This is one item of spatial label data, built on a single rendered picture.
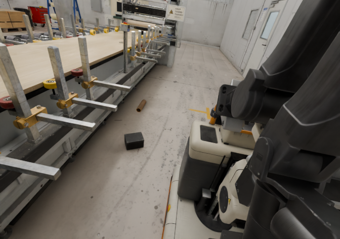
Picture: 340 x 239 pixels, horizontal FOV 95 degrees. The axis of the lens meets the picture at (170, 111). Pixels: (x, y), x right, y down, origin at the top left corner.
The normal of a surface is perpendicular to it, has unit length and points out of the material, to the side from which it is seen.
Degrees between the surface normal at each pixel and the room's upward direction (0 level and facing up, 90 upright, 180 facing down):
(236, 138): 92
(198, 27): 90
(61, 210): 0
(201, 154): 90
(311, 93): 83
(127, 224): 0
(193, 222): 0
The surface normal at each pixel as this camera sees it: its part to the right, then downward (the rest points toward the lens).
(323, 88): -0.97, -0.25
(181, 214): 0.14, -0.84
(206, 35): -0.14, 0.50
